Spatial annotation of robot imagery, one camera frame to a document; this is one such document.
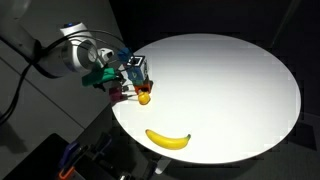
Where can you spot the white round table plate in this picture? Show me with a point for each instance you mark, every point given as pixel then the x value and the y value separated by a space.
pixel 235 99

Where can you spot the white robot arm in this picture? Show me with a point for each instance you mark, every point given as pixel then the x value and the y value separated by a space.
pixel 47 60

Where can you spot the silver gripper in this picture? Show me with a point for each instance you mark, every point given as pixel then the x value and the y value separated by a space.
pixel 80 52

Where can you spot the small orange ball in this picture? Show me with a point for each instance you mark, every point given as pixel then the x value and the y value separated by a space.
pixel 144 98

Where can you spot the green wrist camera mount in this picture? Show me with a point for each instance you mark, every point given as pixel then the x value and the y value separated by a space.
pixel 98 76

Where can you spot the pink cube block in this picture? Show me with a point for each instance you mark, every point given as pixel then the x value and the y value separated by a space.
pixel 115 94

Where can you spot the left blue orange clamp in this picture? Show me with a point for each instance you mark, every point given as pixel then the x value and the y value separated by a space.
pixel 67 162

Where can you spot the yellow banana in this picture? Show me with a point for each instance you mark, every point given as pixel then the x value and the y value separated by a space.
pixel 167 142

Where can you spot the orange green toy block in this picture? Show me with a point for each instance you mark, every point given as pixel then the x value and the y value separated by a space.
pixel 146 87

